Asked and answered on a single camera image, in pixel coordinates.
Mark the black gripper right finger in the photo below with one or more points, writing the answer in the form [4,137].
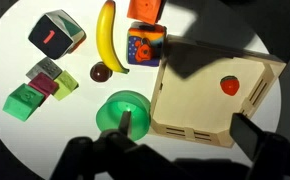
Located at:
[247,135]

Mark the magenta rubber block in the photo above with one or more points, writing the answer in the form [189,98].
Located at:
[43,84]

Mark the orange and blue block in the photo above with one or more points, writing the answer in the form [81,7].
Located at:
[148,11]

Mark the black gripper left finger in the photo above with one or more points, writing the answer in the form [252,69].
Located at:
[125,123]

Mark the lime green rubber block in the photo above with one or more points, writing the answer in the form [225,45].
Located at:
[66,85]

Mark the orange-red toy strawberry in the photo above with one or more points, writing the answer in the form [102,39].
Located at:
[230,85]

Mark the grey rubber block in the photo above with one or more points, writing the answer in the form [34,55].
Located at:
[46,66]

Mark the yellow toy banana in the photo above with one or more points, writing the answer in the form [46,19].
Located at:
[104,37]

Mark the wooden tray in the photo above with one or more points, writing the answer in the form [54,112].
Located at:
[188,102]

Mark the dark red toy plum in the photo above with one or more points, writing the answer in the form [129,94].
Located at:
[100,72]

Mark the colourful bear fabric cube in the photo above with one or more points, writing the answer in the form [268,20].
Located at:
[145,44]

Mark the dark fabric number cube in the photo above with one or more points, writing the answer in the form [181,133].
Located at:
[56,33]

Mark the round white table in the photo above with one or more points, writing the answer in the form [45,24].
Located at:
[39,141]

